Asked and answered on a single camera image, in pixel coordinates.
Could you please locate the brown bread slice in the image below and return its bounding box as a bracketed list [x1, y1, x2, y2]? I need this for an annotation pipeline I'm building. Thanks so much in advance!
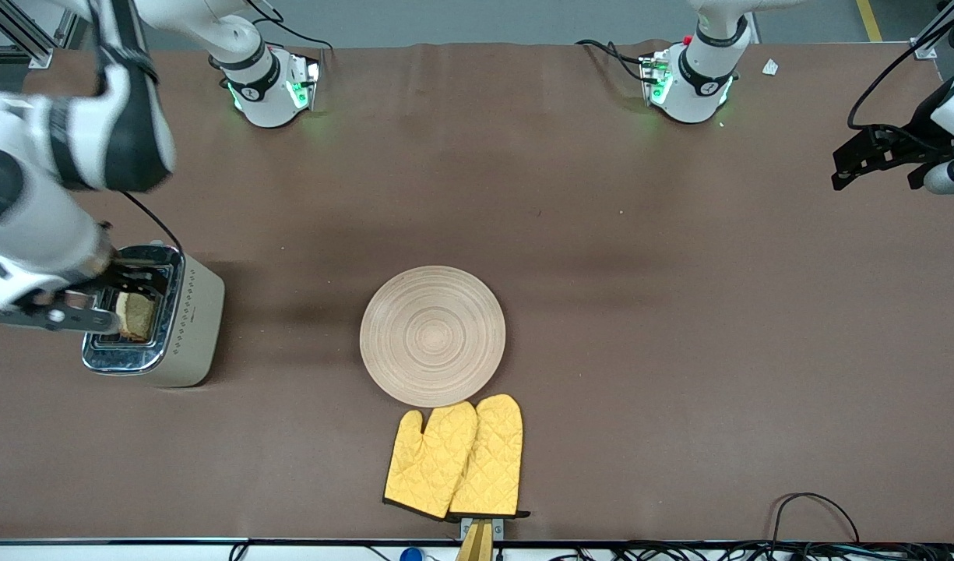
[117, 291, 157, 343]

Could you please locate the round wooden plate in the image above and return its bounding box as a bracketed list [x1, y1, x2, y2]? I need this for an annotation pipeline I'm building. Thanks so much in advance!
[360, 266, 507, 408]

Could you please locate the chrome and beige toaster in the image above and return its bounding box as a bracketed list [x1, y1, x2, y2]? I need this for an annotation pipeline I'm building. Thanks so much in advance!
[82, 243, 226, 388]

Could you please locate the brown table cover sheet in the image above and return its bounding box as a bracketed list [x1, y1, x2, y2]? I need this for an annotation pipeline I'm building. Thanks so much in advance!
[0, 41, 954, 544]

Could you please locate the yellow quilted oven mitt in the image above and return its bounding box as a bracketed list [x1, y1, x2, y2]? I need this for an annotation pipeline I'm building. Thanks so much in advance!
[382, 401, 479, 521]
[449, 393, 530, 519]

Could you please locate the aluminium frame profile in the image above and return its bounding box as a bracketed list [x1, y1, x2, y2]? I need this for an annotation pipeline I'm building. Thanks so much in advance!
[911, 0, 954, 61]
[0, 0, 88, 69]

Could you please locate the black base cable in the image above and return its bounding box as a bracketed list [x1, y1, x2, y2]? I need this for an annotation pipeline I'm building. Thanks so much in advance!
[247, 0, 335, 53]
[576, 39, 650, 83]

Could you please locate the white table edge rail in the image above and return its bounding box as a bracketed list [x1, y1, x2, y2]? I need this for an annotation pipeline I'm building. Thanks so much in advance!
[0, 538, 458, 561]

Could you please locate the black cable loop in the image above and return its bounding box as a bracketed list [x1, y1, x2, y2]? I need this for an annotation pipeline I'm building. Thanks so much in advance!
[771, 492, 861, 546]

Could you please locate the black cable bundle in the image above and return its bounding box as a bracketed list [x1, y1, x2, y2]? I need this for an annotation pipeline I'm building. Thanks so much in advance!
[523, 541, 954, 561]

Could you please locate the yellow clamp handle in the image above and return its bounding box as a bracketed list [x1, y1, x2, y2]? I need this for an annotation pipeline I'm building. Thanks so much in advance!
[455, 520, 497, 561]

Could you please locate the metal clamp bracket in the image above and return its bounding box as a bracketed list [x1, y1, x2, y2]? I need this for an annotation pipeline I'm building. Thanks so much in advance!
[459, 516, 506, 540]

